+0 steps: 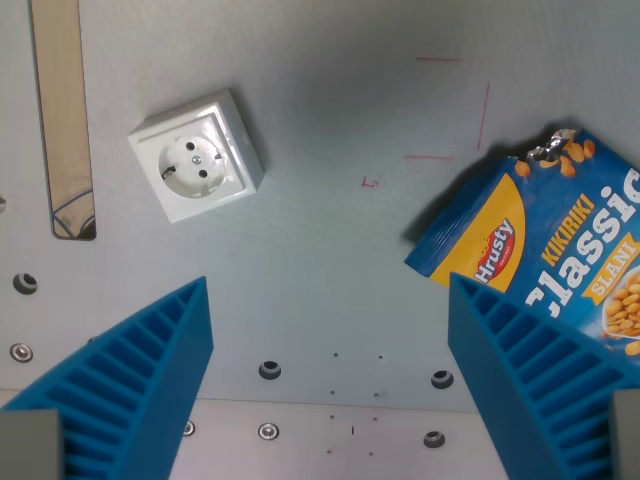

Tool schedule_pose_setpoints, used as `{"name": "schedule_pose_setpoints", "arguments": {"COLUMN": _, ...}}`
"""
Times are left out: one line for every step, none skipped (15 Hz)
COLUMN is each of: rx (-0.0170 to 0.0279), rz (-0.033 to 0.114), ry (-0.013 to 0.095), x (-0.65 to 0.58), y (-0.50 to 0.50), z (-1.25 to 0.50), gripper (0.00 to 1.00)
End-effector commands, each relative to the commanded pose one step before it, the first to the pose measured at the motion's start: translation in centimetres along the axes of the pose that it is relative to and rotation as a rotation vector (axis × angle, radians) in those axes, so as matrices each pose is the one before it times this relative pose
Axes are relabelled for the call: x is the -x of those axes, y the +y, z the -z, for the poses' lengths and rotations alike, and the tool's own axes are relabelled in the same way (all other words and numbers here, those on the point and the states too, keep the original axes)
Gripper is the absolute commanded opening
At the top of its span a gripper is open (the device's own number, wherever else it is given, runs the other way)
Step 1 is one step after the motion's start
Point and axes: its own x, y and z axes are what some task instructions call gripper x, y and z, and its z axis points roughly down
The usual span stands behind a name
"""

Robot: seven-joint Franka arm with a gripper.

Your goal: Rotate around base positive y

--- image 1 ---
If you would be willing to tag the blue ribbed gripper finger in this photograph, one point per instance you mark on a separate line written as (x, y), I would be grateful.
(540, 390)
(135, 380)

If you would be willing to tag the silver hex screw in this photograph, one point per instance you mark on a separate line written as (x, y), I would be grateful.
(188, 428)
(268, 431)
(21, 352)

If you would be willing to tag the blue Hrusty peanut bag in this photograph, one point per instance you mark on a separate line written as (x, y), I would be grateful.
(565, 240)

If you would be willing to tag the aluminium base plate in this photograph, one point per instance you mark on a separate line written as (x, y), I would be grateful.
(320, 445)

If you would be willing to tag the white wall power socket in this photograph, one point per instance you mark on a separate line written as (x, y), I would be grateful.
(195, 157)

